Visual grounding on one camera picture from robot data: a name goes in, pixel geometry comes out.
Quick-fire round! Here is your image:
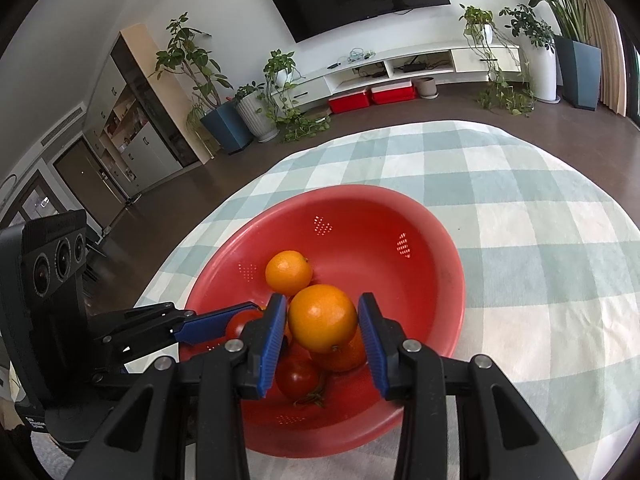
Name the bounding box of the bushy plant in white pot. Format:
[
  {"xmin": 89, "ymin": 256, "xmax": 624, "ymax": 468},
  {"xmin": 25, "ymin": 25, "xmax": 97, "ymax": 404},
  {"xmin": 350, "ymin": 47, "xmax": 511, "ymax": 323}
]
[{"xmin": 500, "ymin": 4, "xmax": 558, "ymax": 103}]

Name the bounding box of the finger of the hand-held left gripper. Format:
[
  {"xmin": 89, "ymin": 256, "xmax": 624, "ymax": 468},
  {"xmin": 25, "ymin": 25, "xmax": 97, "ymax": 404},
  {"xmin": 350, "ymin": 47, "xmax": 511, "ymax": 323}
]
[
  {"xmin": 91, "ymin": 359, "xmax": 157, "ymax": 387},
  {"xmin": 97, "ymin": 301, "xmax": 261, "ymax": 347}
]

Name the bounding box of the red colander bowl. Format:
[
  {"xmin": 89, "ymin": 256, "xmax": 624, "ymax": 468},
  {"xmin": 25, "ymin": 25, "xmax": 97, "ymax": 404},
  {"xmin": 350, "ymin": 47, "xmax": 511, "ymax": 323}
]
[{"xmin": 179, "ymin": 184, "xmax": 467, "ymax": 459}]

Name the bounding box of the red storage box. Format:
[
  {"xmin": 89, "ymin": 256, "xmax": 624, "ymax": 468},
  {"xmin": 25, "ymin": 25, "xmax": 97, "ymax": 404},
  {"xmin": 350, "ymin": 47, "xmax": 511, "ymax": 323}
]
[
  {"xmin": 370, "ymin": 81, "xmax": 417, "ymax": 106},
  {"xmin": 328, "ymin": 91, "xmax": 372, "ymax": 115}
]

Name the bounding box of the plant in white ribbed pot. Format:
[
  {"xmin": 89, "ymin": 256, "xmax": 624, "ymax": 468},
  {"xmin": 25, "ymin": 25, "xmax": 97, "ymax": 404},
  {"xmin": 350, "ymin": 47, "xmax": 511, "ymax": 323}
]
[{"xmin": 234, "ymin": 82, "xmax": 280, "ymax": 143}]

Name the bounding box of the trailing plant in white vase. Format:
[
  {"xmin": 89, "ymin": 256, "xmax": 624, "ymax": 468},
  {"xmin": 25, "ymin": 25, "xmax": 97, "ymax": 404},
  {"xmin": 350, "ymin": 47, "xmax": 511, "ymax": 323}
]
[{"xmin": 262, "ymin": 49, "xmax": 332, "ymax": 143}]

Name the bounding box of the checkered tablecloth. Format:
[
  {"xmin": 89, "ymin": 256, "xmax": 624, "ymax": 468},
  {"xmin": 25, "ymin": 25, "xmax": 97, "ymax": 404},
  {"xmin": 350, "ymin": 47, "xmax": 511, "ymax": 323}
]
[{"xmin": 134, "ymin": 120, "xmax": 640, "ymax": 480}]

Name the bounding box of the small orange with stem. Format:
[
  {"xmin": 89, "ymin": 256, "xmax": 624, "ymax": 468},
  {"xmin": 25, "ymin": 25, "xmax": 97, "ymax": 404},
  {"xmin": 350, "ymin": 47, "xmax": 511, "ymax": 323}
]
[{"xmin": 265, "ymin": 250, "xmax": 314, "ymax": 297}]

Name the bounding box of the hanging vine in white vase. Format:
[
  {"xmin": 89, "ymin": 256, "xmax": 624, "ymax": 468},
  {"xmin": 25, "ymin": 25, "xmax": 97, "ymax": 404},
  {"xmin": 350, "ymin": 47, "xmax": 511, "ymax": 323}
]
[{"xmin": 459, "ymin": 4, "xmax": 536, "ymax": 117}]

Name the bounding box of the leafy plant in dark pot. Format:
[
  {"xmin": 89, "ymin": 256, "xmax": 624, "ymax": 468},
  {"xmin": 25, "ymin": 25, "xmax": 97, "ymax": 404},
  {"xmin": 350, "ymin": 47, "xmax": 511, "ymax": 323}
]
[{"xmin": 509, "ymin": 0, "xmax": 602, "ymax": 111}]

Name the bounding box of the white television stand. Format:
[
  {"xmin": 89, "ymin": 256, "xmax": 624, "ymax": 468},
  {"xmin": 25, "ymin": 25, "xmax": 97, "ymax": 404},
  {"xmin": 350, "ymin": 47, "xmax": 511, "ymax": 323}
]
[{"xmin": 285, "ymin": 42, "xmax": 521, "ymax": 111}]

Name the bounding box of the tall plant in blue pot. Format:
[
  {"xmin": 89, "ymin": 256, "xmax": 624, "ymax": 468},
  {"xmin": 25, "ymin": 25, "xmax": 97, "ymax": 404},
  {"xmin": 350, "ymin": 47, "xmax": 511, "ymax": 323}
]
[{"xmin": 150, "ymin": 12, "xmax": 253, "ymax": 156}]

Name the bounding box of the beige curtain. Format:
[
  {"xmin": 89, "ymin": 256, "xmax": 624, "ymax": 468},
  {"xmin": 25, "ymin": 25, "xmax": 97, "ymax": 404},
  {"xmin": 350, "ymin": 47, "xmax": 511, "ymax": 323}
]
[{"xmin": 575, "ymin": 0, "xmax": 631, "ymax": 118}]

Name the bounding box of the brown entrance door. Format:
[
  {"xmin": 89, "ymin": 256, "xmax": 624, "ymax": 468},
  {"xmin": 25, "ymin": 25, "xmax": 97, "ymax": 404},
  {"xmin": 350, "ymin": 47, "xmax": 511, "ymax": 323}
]
[{"xmin": 52, "ymin": 139, "xmax": 131, "ymax": 211}]

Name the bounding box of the red tomato with stem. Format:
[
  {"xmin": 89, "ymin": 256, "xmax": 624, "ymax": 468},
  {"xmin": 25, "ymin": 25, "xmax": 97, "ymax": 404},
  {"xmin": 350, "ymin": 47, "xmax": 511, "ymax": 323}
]
[{"xmin": 276, "ymin": 355, "xmax": 327, "ymax": 407}]

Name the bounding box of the wooden display cabinet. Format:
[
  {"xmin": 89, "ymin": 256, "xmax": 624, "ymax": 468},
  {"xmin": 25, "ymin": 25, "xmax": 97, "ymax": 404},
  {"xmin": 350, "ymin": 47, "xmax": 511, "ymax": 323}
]
[{"xmin": 82, "ymin": 24, "xmax": 216, "ymax": 201}]

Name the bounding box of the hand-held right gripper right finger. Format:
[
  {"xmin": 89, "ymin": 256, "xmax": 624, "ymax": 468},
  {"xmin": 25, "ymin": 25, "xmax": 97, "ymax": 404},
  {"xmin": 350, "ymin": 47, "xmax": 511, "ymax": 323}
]
[{"xmin": 357, "ymin": 292, "xmax": 576, "ymax": 480}]

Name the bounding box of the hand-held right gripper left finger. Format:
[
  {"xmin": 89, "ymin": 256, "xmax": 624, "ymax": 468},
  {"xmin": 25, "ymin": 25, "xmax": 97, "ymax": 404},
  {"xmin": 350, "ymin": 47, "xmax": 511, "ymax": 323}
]
[{"xmin": 62, "ymin": 292, "xmax": 288, "ymax": 480}]

